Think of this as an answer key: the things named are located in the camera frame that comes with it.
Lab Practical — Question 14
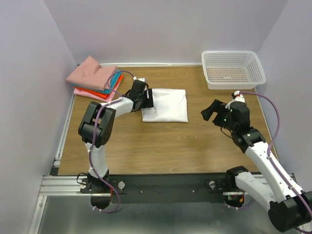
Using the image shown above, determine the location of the teal folded shirt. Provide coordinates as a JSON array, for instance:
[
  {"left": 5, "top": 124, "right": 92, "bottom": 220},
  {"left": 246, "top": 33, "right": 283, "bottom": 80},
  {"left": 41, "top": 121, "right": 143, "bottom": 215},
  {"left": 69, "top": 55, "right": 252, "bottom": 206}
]
[{"left": 72, "top": 69, "right": 122, "bottom": 94}]

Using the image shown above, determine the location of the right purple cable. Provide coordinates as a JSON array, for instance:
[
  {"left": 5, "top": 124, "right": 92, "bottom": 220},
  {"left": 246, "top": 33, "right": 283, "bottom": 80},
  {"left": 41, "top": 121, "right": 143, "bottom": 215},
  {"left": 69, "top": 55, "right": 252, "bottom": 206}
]
[{"left": 228, "top": 91, "right": 312, "bottom": 234}]

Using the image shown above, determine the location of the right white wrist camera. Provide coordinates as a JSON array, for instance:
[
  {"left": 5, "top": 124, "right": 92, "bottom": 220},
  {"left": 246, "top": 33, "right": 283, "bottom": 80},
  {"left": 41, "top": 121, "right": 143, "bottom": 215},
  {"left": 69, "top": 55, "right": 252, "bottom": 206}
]
[{"left": 231, "top": 90, "right": 245, "bottom": 103}]

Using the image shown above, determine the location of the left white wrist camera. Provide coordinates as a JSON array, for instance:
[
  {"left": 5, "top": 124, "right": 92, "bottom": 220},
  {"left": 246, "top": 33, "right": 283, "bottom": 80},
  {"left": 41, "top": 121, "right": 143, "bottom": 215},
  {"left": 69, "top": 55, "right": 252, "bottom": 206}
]
[{"left": 132, "top": 77, "right": 146, "bottom": 82}]

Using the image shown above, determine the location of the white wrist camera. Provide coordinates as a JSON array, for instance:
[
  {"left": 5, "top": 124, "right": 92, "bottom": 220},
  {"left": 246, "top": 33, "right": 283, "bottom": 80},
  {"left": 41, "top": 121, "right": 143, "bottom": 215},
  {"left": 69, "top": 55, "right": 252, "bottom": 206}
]
[
  {"left": 231, "top": 90, "right": 245, "bottom": 103},
  {"left": 132, "top": 77, "right": 146, "bottom": 82}
]

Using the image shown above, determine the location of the dusty pink folded shirt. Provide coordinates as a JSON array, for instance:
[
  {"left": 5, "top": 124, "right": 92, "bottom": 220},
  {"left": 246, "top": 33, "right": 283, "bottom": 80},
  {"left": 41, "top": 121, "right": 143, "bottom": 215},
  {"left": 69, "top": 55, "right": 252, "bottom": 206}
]
[{"left": 66, "top": 56, "right": 117, "bottom": 91}]

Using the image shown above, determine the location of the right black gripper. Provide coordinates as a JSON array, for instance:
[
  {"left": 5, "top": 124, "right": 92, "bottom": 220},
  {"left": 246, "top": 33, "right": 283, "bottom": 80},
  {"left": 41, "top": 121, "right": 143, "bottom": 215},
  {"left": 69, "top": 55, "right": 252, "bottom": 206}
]
[{"left": 201, "top": 98, "right": 236, "bottom": 132}]

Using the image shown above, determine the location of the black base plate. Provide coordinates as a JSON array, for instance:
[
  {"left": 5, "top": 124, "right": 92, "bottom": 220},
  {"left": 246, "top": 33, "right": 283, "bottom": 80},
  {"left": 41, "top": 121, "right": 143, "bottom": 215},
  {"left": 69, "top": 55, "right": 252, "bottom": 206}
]
[{"left": 76, "top": 173, "right": 254, "bottom": 212}]

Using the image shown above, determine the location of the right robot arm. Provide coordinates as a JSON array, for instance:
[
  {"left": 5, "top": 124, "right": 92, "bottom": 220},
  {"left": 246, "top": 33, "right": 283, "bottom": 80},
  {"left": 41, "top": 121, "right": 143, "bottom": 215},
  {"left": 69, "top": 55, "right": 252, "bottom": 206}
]
[{"left": 201, "top": 97, "right": 312, "bottom": 232}]

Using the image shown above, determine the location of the orange folded shirt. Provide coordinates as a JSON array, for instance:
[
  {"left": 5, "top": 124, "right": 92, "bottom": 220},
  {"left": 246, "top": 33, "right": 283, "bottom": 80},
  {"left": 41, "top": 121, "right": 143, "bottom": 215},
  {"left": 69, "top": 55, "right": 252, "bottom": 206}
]
[{"left": 75, "top": 73, "right": 124, "bottom": 100}]

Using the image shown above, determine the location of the white plastic basket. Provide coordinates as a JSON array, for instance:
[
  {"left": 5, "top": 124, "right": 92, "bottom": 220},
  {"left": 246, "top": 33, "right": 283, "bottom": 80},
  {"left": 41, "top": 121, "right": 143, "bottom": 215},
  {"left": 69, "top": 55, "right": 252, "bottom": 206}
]
[{"left": 201, "top": 51, "right": 266, "bottom": 90}]

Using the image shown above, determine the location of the white t shirt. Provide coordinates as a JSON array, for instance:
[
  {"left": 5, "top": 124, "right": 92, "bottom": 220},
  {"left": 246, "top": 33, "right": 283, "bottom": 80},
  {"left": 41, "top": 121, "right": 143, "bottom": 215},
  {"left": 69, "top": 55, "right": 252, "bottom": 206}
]
[{"left": 141, "top": 89, "right": 188, "bottom": 123}]

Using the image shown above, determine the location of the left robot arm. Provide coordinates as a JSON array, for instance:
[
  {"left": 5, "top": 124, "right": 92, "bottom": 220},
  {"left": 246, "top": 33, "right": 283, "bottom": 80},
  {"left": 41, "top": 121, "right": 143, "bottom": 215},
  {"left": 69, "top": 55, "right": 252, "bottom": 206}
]
[{"left": 78, "top": 78, "right": 154, "bottom": 193}]

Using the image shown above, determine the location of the light pink folded shirt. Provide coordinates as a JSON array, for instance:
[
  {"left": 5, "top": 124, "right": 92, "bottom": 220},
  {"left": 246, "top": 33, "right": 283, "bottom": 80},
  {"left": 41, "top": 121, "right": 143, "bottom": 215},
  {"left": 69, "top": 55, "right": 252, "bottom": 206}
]
[{"left": 73, "top": 84, "right": 115, "bottom": 102}]

